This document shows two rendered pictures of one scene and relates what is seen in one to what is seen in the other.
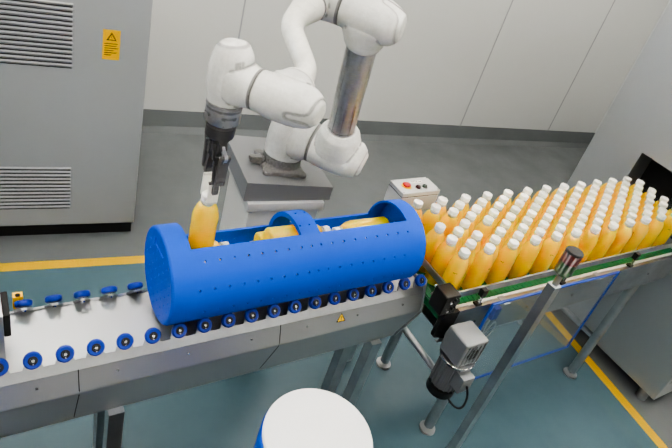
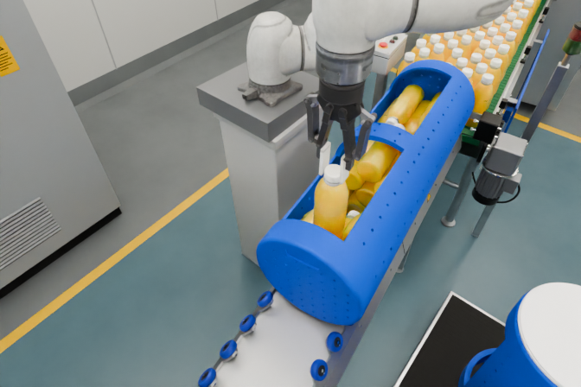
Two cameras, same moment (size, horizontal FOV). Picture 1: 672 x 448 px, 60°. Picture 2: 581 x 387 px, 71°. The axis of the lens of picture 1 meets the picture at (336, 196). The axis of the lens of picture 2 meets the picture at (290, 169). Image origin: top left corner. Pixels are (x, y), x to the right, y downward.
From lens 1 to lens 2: 1.02 m
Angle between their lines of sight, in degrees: 19
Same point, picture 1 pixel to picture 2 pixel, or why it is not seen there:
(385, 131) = (243, 17)
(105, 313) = (262, 348)
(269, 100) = (456, 0)
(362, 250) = (447, 129)
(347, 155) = not seen: hidden behind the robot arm
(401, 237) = (460, 95)
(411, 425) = (437, 226)
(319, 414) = (563, 316)
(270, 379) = not seen: hidden behind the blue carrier
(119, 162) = (80, 165)
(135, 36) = (21, 34)
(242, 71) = not seen: outside the picture
